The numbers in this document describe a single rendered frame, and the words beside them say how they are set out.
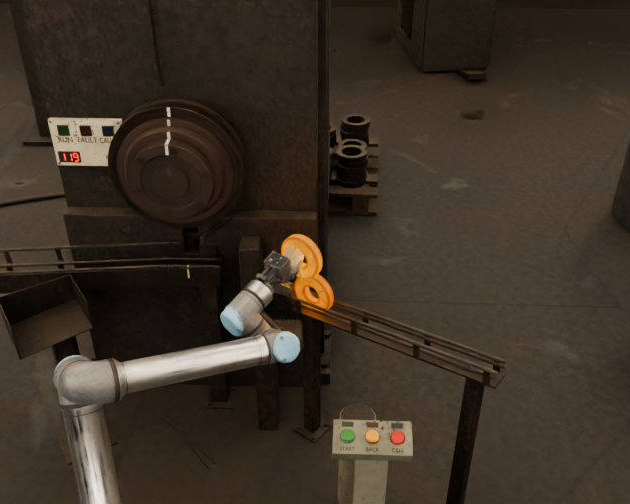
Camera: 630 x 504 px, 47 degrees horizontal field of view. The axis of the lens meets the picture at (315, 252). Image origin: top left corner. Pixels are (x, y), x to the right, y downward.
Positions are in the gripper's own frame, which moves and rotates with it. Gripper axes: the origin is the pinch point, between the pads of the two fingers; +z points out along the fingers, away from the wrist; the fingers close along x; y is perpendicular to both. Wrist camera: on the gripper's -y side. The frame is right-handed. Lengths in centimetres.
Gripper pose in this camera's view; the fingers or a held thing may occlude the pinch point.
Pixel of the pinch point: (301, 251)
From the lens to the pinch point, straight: 241.3
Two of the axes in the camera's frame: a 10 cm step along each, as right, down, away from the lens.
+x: -7.9, -3.5, 5.0
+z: 5.9, -6.6, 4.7
